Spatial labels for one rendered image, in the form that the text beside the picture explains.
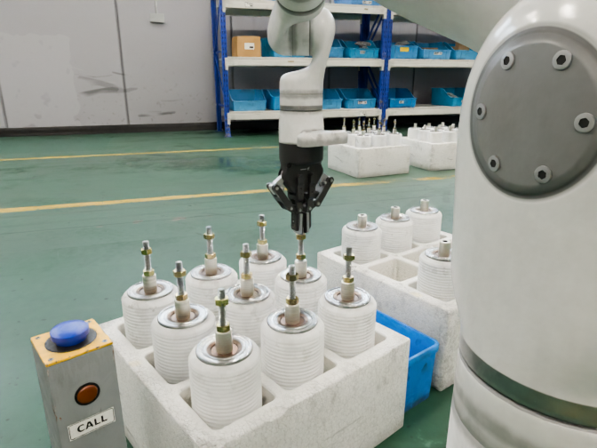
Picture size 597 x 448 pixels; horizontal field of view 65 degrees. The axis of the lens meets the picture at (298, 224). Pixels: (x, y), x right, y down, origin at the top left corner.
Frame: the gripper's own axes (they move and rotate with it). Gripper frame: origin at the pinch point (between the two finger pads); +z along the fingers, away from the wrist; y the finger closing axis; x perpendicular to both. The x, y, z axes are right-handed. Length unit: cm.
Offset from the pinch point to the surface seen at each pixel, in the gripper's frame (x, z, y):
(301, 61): -361, -41, -247
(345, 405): 20.1, 22.8, 5.7
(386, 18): -334, -86, -340
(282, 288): 1.1, 11.2, 4.6
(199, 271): -11.8, 10.1, 14.9
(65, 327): 11.8, 2.4, 40.1
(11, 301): -77, 35, 45
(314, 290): 4.7, 11.2, 0.4
